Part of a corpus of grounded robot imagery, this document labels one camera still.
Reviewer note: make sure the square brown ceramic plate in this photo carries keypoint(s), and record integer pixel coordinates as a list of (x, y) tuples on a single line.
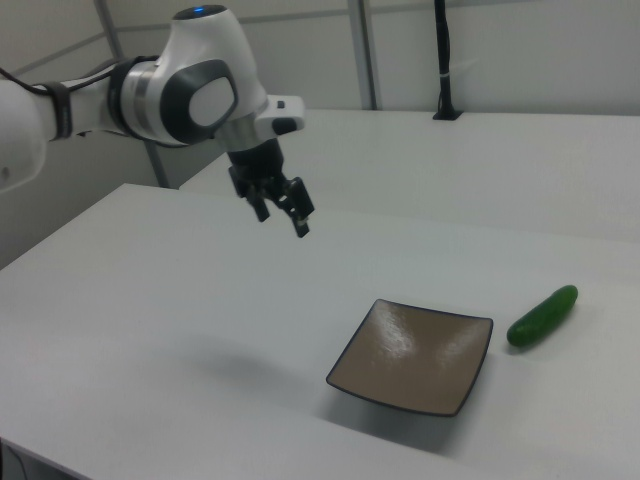
[(415, 357)]

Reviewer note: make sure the green cucumber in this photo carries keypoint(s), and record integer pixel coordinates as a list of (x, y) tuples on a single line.
[(542, 316)]

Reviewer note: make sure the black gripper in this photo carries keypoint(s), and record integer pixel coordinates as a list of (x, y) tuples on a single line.
[(255, 160)]

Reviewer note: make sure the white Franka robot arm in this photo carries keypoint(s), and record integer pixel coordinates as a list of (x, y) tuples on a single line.
[(200, 65)]

